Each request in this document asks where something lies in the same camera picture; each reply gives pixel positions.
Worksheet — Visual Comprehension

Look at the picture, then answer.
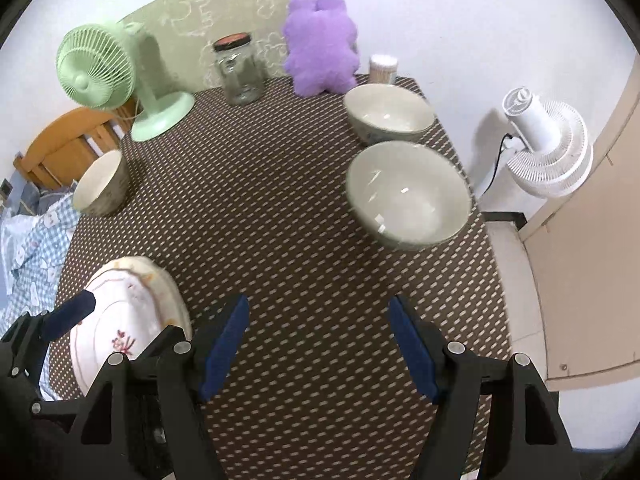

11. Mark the white fan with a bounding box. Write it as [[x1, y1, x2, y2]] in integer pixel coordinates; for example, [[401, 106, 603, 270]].
[[501, 86, 594, 199]]

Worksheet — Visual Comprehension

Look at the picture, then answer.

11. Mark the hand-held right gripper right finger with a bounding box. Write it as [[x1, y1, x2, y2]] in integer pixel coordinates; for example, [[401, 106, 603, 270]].
[[389, 295, 581, 480]]

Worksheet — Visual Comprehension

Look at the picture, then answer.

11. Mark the large yellow floral plate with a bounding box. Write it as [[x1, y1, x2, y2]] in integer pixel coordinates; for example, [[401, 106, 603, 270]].
[[85, 256, 193, 343]]

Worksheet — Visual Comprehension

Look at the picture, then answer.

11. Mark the wooden chair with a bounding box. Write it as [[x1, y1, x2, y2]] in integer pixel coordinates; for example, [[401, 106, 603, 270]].
[[12, 107, 138, 193]]

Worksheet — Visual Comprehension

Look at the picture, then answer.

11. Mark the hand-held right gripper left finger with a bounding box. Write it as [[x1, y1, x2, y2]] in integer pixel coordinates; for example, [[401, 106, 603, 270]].
[[60, 294, 250, 480]]

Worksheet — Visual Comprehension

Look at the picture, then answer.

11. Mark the purple plush toy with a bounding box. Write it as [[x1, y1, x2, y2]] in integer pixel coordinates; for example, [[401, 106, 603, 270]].
[[282, 0, 362, 98]]

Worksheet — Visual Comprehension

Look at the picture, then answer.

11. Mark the black low ledge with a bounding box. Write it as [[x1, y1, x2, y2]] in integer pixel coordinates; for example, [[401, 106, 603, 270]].
[[482, 210, 527, 231]]

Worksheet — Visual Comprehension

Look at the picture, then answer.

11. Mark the blue checkered blanket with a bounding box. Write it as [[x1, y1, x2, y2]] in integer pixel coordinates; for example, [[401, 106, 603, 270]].
[[0, 172, 83, 401]]

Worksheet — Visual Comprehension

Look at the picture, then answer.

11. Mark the beige door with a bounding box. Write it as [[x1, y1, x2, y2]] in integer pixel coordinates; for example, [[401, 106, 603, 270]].
[[517, 60, 640, 393]]

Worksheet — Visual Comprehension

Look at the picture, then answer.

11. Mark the cotton swab container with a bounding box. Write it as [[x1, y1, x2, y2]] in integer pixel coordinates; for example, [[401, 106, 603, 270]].
[[369, 53, 399, 85]]

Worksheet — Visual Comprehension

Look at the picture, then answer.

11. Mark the black fan cable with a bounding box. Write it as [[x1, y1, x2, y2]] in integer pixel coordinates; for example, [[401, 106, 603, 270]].
[[477, 132, 516, 198]]

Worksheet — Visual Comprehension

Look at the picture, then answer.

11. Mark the glass jar with dark lid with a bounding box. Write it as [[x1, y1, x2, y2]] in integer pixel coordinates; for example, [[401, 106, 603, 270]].
[[212, 33, 266, 107]]

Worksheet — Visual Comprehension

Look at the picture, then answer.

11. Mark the brown polka dot tablecloth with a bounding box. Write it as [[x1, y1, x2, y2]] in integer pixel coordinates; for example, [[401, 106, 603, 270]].
[[50, 76, 513, 480]]

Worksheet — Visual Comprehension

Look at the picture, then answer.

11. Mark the green patterned board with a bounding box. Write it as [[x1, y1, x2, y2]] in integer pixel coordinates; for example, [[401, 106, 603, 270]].
[[117, 0, 341, 93]]

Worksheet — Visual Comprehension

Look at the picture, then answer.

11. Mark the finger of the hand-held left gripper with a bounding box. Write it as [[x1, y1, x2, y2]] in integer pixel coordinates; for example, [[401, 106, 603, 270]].
[[0, 292, 97, 401]]

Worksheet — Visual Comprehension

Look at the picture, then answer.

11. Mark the small white red-flower plate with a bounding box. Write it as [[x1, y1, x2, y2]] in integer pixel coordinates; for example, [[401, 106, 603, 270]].
[[69, 284, 168, 398]]

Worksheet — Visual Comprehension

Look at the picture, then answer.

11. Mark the floral ceramic bowl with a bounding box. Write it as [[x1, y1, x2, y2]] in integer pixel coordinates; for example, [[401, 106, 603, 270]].
[[343, 84, 436, 144], [72, 149, 130, 218], [345, 141, 473, 253]]

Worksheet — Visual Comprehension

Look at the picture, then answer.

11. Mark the green desk fan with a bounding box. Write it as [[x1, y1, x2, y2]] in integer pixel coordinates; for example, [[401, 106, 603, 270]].
[[56, 20, 195, 142]]

